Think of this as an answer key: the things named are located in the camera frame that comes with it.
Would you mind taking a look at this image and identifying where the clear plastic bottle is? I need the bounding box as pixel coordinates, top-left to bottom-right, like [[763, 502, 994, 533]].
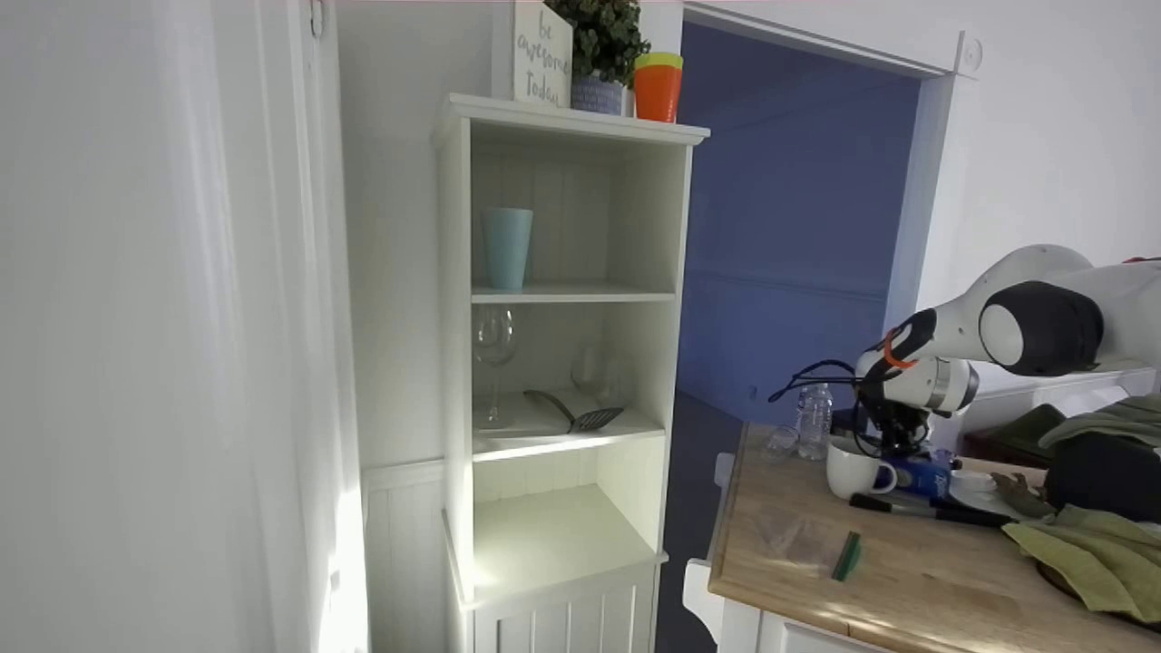
[[792, 382, 837, 468]]

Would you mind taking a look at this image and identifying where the potted green plant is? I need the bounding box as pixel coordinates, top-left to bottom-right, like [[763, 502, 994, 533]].
[[542, 0, 653, 118]]

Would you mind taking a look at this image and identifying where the olive green cloth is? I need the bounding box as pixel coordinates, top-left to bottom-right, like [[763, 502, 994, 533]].
[[1035, 389, 1161, 457]]

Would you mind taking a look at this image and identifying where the white door frame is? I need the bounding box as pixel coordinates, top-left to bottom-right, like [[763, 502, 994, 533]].
[[671, 0, 990, 342]]

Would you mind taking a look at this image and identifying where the light green cloth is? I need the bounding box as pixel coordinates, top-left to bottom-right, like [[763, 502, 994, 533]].
[[998, 497, 1161, 628]]

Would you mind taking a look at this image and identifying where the light blue plastic cup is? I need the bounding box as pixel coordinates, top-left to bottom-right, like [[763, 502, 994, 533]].
[[478, 202, 536, 299]]

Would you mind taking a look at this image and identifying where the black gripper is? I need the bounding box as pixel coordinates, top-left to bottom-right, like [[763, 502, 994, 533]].
[[861, 386, 944, 462]]

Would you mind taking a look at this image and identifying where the orange cable tie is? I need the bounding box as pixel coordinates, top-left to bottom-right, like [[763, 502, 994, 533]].
[[877, 318, 925, 376]]

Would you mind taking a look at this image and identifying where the white ceramic mug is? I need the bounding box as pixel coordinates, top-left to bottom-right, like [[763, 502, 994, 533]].
[[825, 440, 905, 505]]

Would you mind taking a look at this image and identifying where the clear ziploc bag green strip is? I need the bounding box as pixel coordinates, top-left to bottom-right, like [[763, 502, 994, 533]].
[[756, 519, 867, 591]]

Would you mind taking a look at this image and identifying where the white open shelf cabinet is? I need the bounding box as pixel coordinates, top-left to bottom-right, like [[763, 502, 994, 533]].
[[433, 91, 715, 653]]

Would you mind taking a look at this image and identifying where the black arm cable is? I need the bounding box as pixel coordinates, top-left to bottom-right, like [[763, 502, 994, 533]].
[[767, 353, 867, 411]]

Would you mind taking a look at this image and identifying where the white sign with script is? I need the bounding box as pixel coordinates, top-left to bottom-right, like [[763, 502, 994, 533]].
[[503, 0, 579, 112]]

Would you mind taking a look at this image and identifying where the clear wine glass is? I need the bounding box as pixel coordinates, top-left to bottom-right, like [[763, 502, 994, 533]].
[[467, 305, 522, 428]]

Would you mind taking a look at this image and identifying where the orange plastic cup stack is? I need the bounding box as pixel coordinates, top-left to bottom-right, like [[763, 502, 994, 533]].
[[628, 47, 691, 126]]

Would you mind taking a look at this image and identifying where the black rounded object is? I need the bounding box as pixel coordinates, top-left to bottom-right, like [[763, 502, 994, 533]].
[[1040, 428, 1161, 527]]

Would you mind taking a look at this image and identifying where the black marker pen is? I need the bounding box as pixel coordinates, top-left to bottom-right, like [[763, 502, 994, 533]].
[[845, 491, 1022, 530]]

